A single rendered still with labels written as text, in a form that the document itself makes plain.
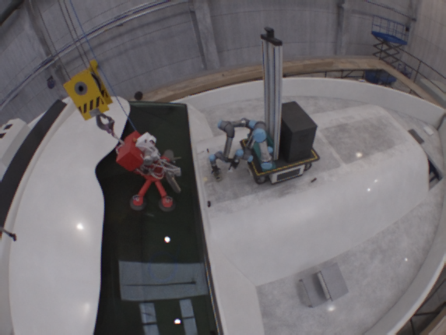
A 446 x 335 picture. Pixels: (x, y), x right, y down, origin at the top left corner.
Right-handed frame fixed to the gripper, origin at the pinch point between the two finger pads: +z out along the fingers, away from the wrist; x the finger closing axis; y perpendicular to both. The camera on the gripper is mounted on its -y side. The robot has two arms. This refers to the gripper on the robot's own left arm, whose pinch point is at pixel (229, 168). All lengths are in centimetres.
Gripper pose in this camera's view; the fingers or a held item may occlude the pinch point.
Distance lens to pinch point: 227.9
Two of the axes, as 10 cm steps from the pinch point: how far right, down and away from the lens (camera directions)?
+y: 9.1, 4.2, 0.1
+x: 3.3, -7.3, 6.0
